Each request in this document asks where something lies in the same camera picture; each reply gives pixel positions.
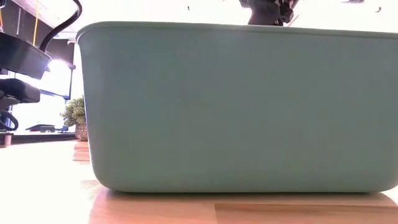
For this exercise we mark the blue metal beam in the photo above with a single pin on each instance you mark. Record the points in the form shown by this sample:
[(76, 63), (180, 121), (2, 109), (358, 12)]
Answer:
[(66, 97)]

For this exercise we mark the black aluminium table frame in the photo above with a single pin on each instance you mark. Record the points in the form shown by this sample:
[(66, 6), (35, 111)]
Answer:
[(40, 138)]

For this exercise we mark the small dark ceiling fixture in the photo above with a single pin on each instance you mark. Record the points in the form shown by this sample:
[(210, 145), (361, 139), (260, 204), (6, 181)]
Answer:
[(378, 9)]

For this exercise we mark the thin dark pole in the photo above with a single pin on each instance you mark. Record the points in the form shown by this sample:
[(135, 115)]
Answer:
[(71, 81)]

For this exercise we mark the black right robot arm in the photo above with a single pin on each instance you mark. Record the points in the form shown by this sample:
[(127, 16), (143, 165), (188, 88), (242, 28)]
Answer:
[(265, 15)]

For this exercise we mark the small green potted plant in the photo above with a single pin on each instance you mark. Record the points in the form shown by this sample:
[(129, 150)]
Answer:
[(75, 113)]

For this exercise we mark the green plastic bin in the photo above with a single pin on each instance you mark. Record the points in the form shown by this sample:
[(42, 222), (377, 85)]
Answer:
[(236, 109)]

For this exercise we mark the dark flat background object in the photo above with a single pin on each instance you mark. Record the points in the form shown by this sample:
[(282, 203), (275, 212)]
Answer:
[(40, 128)]

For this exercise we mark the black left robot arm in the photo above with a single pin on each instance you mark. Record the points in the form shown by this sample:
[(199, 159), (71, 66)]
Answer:
[(21, 56)]

